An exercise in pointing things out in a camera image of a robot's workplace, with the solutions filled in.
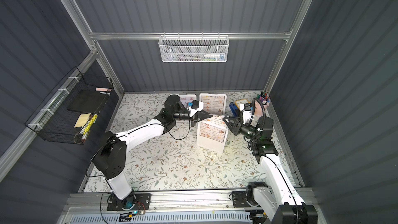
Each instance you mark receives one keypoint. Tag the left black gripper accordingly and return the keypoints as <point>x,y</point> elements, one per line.
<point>193,116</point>

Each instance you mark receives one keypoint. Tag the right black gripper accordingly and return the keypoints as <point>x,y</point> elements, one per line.
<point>237,127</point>

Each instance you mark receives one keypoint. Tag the white rack panel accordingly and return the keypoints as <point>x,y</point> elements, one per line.
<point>210,144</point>
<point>188,99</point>
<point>214,103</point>

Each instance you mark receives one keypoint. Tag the Dim Sum menu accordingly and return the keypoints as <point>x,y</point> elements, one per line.
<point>213,128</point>
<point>214,103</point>

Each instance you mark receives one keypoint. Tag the pink special menu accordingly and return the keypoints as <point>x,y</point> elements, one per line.
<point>186,100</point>

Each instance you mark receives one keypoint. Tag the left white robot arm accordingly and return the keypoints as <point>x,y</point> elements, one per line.
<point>110,158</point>

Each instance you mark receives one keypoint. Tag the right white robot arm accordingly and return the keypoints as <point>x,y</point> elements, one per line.
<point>278,198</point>

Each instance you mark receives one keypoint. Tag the blue stapler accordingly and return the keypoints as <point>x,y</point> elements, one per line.
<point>234,109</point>

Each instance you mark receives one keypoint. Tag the yellow tray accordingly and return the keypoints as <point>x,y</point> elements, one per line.
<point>241,103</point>

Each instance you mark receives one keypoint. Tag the pink pen cup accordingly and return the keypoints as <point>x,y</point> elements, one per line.
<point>264,99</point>

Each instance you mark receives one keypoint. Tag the white tube in basket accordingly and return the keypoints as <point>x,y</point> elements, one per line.
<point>215,56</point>

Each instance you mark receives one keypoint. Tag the pink eraser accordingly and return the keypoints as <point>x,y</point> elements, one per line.
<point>103,89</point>

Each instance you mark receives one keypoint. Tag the yellow patterned roll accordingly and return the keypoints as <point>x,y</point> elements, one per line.
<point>86,128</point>

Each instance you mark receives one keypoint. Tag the black notebook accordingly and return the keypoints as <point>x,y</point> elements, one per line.
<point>87,101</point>

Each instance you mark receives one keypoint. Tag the yellow sticky notepad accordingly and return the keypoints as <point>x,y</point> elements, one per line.
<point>82,120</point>

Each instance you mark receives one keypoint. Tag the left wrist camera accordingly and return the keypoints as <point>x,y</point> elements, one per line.
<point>196,105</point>

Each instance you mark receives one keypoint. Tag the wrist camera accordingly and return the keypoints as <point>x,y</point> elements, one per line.
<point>246,114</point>
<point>196,105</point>

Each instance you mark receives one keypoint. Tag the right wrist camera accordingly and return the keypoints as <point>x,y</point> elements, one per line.
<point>246,114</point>

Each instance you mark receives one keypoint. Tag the white wire mesh basket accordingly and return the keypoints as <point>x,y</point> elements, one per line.
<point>192,49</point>

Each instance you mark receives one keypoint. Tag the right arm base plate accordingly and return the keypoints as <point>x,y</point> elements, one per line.
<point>243,199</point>

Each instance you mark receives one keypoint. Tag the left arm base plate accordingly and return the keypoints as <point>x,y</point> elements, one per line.
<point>132,202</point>

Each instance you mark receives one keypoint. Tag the black wire wall basket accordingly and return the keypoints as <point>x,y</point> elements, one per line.
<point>69,115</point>

